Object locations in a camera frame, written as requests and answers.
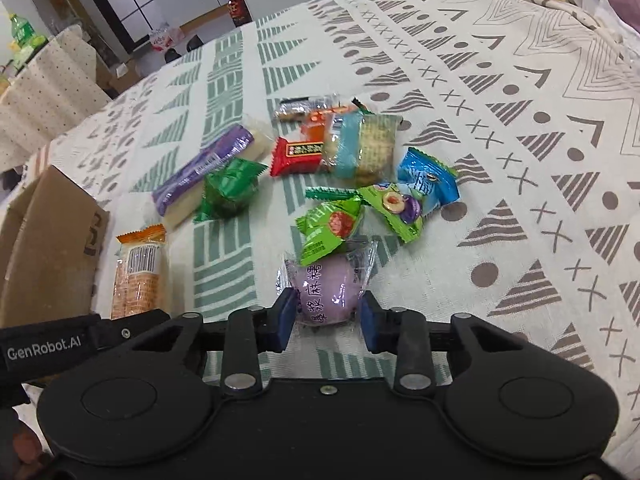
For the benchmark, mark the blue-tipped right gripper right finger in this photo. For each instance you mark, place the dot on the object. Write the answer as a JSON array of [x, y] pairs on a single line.
[[405, 334]]

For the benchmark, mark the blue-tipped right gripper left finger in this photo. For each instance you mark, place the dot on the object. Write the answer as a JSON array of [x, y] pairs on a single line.
[[250, 332]]

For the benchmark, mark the purple mochi snack packet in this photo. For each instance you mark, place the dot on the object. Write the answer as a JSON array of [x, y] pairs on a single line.
[[329, 289]]

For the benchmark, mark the orange cracker packet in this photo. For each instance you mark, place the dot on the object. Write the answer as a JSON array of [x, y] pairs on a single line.
[[140, 275]]

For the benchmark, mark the red candy bar packet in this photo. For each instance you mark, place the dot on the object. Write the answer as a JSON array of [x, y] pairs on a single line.
[[295, 157]]

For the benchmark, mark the person's left hand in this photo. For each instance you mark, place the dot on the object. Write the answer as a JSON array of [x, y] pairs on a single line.
[[22, 455]]

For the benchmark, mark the green plum candy packet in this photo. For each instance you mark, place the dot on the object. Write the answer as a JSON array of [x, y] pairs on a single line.
[[401, 206]]

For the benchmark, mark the brown cardboard box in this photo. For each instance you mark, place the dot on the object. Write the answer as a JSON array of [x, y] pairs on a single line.
[[52, 235]]

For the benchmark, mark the green date candy packet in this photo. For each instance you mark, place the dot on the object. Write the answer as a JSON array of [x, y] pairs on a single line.
[[326, 226]]

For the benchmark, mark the dark green candy packet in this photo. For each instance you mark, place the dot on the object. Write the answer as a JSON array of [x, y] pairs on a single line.
[[228, 191]]

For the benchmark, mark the purple white wafer packet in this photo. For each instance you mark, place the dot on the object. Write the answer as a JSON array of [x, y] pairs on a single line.
[[180, 195]]

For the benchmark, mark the blue candy packet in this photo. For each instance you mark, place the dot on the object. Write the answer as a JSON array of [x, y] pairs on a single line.
[[425, 174]]

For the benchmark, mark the light blue biscuit packet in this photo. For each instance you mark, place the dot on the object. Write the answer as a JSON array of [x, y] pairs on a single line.
[[359, 147]]

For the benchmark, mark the patterned white bed blanket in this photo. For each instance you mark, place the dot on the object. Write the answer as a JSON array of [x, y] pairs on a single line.
[[528, 100]]

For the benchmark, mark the orange snack packet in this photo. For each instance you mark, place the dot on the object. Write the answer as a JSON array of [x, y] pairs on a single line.
[[314, 125]]

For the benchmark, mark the clear dark snack packet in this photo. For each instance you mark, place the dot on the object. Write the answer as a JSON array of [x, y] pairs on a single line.
[[296, 109]]

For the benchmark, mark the dotted cream tablecloth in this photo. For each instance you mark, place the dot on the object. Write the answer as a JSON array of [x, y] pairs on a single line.
[[54, 93]]

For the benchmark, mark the small cardboard box on floor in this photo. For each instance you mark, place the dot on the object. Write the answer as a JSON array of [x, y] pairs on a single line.
[[125, 76]]

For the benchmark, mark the black shoe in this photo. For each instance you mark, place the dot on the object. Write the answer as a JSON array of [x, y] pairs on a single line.
[[171, 55], [194, 43]]

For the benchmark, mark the red white plastic bag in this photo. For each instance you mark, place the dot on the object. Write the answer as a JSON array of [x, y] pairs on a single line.
[[165, 37]]

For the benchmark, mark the green soda bottle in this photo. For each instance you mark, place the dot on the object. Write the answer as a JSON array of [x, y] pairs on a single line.
[[24, 34]]

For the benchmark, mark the red oil bottle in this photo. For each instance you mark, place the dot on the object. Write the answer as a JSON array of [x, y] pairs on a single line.
[[239, 12]]

